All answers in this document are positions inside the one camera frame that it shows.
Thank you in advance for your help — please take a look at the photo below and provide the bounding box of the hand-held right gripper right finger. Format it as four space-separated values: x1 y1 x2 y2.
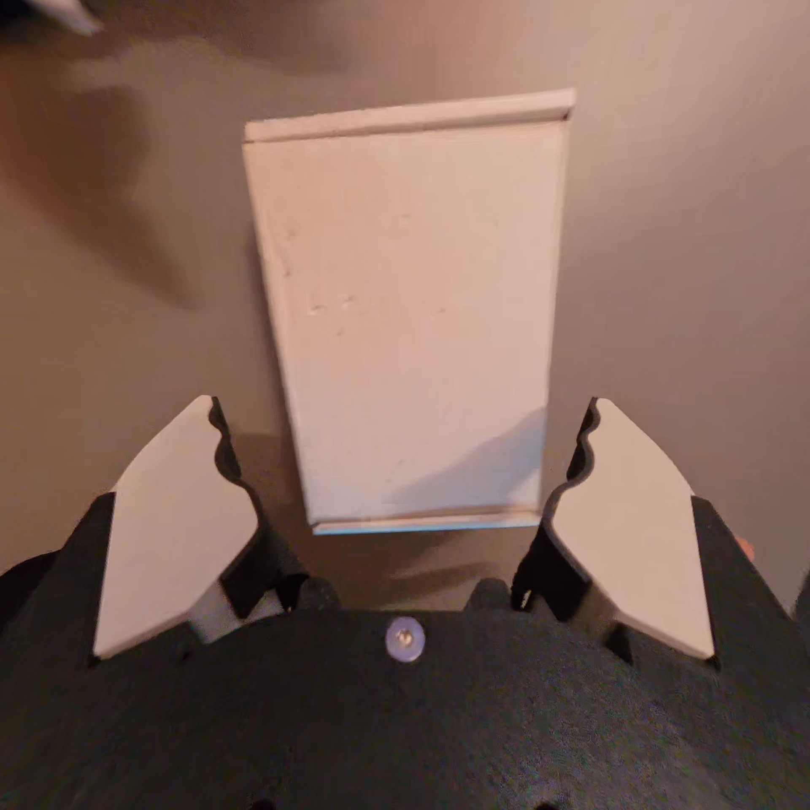
511 396 716 662

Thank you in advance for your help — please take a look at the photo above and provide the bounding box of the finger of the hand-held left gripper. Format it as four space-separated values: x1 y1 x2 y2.
35 0 105 35

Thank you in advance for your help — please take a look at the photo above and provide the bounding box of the white cardboard mailer box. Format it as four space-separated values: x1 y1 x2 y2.
242 89 578 537

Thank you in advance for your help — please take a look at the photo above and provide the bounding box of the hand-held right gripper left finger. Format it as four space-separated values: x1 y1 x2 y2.
92 395 308 660

